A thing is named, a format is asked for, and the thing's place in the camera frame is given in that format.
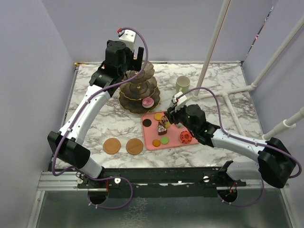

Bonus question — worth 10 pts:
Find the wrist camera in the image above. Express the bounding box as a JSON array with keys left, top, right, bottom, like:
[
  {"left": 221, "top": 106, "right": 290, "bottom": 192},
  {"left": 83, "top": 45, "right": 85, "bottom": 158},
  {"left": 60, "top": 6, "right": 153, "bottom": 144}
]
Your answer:
[
  {"left": 118, "top": 29, "right": 136, "bottom": 52},
  {"left": 171, "top": 92, "right": 187, "bottom": 109}
]

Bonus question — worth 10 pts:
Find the green mug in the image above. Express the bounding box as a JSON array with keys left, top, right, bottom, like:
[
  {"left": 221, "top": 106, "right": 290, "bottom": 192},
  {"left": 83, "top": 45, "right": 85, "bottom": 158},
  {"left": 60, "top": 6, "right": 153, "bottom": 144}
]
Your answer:
[{"left": 175, "top": 76, "right": 190, "bottom": 93}]

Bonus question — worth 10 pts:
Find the right round wooden coaster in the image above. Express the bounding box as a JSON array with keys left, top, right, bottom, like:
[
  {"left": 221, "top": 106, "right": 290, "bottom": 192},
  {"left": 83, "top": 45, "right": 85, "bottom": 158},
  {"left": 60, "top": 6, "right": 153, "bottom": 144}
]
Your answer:
[{"left": 126, "top": 138, "right": 143, "bottom": 155}]

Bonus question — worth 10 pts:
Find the white pvc pipe frame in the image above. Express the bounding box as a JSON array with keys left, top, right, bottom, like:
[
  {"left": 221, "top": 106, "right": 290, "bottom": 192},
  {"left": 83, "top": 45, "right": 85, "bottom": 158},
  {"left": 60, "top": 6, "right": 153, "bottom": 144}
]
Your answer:
[{"left": 208, "top": 0, "right": 304, "bottom": 153}]

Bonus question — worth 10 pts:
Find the chocolate cake slice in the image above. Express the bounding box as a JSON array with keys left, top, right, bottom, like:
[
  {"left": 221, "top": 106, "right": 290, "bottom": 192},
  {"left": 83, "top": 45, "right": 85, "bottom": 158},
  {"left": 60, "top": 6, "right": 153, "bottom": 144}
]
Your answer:
[{"left": 158, "top": 121, "right": 167, "bottom": 136}]

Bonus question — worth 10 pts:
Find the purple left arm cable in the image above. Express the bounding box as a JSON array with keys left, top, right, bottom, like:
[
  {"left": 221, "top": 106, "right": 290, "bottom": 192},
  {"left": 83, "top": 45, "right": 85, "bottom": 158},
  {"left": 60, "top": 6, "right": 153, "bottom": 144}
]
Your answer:
[{"left": 51, "top": 27, "right": 149, "bottom": 209}]

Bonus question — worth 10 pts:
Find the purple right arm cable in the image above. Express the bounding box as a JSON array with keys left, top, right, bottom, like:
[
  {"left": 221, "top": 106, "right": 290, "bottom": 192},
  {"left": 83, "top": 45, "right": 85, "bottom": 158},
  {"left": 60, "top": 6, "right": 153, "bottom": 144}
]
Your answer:
[{"left": 180, "top": 87, "right": 300, "bottom": 208}]

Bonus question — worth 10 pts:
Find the chocolate chip cookie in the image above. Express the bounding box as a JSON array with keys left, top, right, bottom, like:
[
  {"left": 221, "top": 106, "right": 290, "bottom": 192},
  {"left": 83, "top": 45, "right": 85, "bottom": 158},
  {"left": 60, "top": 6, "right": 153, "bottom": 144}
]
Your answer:
[{"left": 152, "top": 139, "right": 161, "bottom": 147}]

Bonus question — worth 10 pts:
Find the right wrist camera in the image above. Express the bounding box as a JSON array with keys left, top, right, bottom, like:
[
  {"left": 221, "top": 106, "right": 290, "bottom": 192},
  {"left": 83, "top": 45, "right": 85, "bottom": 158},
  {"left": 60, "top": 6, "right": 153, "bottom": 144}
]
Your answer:
[{"left": 171, "top": 92, "right": 187, "bottom": 109}]

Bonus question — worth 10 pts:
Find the black sandwich cookie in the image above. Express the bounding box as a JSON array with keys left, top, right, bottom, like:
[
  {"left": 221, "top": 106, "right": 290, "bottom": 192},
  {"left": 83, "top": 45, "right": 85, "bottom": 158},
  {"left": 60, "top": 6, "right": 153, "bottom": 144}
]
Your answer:
[{"left": 142, "top": 119, "right": 152, "bottom": 127}]

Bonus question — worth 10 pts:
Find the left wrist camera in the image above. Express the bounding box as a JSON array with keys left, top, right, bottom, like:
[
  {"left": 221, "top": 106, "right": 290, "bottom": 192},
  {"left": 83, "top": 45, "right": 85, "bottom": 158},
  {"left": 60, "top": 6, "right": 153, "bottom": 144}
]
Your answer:
[{"left": 118, "top": 29, "right": 136, "bottom": 52}]

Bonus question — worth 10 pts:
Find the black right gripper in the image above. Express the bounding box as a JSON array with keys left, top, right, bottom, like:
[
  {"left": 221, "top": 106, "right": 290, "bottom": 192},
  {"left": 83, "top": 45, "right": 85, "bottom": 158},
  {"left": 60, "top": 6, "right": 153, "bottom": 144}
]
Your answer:
[{"left": 165, "top": 103, "right": 197, "bottom": 134}]

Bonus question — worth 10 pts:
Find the orange jam biscuit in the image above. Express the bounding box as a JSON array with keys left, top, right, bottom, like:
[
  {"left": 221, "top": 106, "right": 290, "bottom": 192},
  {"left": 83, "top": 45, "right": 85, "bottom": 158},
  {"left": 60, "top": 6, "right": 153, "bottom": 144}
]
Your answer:
[{"left": 154, "top": 113, "right": 163, "bottom": 121}]

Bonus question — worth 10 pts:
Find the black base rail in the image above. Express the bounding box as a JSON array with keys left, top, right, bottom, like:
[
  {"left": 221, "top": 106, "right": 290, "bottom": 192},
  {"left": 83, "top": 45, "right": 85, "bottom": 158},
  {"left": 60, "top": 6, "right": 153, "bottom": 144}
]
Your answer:
[{"left": 77, "top": 162, "right": 246, "bottom": 198}]

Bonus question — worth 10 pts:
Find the red frosted donut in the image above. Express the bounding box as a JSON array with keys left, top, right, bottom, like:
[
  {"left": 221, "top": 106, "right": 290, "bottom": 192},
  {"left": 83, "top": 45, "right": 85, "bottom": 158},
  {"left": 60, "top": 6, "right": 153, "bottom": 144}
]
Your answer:
[{"left": 180, "top": 131, "right": 192, "bottom": 144}]

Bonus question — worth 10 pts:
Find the left round wooden coaster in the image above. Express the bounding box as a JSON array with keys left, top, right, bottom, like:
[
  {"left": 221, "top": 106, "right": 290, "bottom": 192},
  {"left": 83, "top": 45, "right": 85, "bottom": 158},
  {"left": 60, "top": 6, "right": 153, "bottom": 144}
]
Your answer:
[{"left": 103, "top": 138, "right": 121, "bottom": 155}]

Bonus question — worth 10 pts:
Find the three-tier grey cake stand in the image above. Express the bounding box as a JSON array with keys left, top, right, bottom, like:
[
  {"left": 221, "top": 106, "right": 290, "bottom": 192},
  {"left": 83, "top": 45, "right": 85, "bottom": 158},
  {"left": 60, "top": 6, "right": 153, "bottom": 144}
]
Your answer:
[{"left": 119, "top": 61, "right": 160, "bottom": 114}]

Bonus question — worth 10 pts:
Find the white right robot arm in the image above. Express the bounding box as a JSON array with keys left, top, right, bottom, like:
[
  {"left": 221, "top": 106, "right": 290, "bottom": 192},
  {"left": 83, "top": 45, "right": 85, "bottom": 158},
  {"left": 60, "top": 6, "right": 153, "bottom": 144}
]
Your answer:
[{"left": 164, "top": 104, "right": 295, "bottom": 188}]

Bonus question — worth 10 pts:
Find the round wooden coaster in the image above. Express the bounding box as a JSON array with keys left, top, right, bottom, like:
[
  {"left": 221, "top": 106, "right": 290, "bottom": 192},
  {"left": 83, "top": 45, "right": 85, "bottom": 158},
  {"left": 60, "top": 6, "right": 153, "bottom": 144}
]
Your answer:
[
  {"left": 103, "top": 138, "right": 121, "bottom": 155},
  {"left": 126, "top": 138, "right": 143, "bottom": 155}
]

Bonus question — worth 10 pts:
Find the pink frosted donut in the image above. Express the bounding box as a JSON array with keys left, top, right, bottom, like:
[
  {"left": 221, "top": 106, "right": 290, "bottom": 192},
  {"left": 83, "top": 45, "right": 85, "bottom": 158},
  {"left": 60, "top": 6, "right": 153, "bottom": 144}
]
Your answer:
[{"left": 142, "top": 97, "right": 154, "bottom": 108}]

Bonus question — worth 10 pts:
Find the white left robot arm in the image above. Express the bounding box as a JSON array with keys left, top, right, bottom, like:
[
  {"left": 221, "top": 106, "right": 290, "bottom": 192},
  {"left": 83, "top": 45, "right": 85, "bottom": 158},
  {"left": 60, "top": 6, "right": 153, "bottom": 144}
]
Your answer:
[{"left": 47, "top": 40, "right": 148, "bottom": 188}]

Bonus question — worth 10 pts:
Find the yellow cake slice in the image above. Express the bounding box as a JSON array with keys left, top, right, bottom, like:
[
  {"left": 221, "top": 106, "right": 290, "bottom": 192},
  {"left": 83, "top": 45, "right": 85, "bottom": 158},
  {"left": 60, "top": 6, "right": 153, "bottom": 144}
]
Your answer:
[{"left": 161, "top": 115, "right": 171, "bottom": 129}]

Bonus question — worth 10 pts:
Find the pink serving tray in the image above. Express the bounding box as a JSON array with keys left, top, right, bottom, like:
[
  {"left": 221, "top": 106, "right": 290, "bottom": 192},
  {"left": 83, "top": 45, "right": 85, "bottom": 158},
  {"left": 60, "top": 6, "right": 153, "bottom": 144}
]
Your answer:
[{"left": 141, "top": 112, "right": 198, "bottom": 151}]

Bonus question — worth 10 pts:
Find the green macaron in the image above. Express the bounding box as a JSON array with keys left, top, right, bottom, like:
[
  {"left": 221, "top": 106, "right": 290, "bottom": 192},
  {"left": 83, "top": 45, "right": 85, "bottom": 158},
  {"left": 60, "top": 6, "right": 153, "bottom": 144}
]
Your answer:
[{"left": 160, "top": 136, "right": 169, "bottom": 145}]

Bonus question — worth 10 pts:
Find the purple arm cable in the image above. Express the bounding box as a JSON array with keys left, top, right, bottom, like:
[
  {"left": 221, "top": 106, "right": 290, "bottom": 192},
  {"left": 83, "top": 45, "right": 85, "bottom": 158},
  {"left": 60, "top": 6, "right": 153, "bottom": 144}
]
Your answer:
[
  {"left": 51, "top": 27, "right": 149, "bottom": 209},
  {"left": 180, "top": 87, "right": 300, "bottom": 208}
]

